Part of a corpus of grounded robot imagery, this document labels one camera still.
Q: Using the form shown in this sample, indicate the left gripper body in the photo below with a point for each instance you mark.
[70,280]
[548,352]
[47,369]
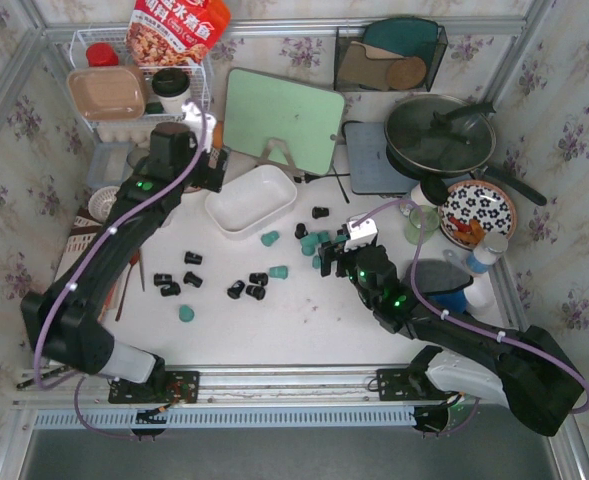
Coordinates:
[212,168]

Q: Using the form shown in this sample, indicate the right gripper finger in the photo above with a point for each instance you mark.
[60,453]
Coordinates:
[326,254]
[342,234]

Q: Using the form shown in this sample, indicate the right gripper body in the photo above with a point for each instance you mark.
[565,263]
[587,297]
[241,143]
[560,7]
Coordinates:
[332,257]

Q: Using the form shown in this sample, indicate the white storage basket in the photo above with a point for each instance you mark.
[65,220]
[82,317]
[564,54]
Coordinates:
[251,202]

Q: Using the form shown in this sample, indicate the grey blue oven mitt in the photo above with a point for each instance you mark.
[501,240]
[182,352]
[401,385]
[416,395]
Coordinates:
[440,282]

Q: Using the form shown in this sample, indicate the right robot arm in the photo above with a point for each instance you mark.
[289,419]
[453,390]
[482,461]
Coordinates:
[527,371]

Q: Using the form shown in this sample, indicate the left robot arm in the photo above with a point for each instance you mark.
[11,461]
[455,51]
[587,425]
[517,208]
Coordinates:
[62,322]

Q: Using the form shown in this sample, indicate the white coffee cup black lid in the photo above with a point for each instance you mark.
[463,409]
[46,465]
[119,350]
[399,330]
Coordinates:
[173,87]

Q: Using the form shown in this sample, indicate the orange sponge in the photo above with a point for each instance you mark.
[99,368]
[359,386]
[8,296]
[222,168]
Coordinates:
[217,136]

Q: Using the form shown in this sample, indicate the green cutting board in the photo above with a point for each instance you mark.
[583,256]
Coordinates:
[261,106]

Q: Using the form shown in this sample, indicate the grey induction cooker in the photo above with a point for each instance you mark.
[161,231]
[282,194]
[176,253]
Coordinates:
[371,173]

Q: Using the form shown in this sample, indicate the grey glass tumbler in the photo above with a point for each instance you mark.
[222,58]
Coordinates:
[135,156]

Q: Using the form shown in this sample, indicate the egg tray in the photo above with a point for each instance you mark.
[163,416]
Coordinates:
[138,135]

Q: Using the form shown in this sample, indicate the green glass cup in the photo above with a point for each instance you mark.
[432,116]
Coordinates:
[422,221]

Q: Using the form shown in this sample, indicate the white round strainer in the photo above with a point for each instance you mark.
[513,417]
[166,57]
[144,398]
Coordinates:
[101,202]

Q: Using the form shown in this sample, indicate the beige plastic container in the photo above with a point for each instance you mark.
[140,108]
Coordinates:
[116,93]

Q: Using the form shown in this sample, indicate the black frying pan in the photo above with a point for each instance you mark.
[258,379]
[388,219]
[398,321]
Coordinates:
[454,160]

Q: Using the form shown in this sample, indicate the blue flower plate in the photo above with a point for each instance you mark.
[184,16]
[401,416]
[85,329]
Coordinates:
[475,206]

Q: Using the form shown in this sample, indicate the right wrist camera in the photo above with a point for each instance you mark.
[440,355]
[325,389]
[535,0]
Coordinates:
[360,234]

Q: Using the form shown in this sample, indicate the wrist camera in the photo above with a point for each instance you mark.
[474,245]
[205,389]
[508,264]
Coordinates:
[360,234]
[201,123]

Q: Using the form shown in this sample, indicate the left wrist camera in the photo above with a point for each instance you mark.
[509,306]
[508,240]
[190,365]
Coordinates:
[201,123]

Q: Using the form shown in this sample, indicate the white wire rack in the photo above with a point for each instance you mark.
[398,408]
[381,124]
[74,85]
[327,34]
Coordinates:
[154,112]

